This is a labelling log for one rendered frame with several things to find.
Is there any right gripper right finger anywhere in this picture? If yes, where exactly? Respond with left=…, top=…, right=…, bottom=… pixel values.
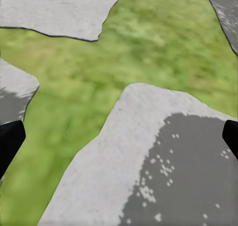
left=222, top=120, right=238, bottom=159

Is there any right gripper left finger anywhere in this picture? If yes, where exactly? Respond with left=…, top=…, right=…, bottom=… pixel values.
left=0, top=120, right=26, bottom=179

